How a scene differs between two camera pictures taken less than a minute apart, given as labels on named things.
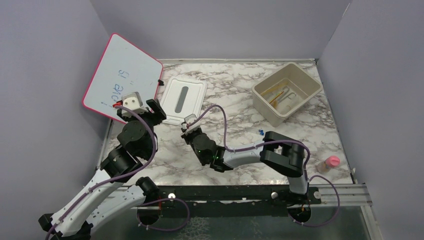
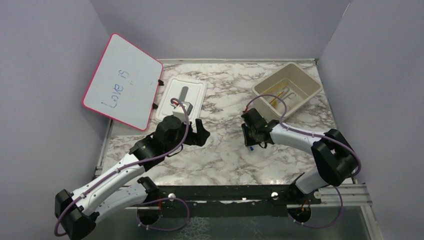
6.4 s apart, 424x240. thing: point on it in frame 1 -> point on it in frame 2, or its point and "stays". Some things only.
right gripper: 186,137 -> 248,142
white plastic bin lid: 183,97 stays
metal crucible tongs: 281,99 stays
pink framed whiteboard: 122,68 stays
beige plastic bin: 276,94 stays
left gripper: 159,115 -> 199,138
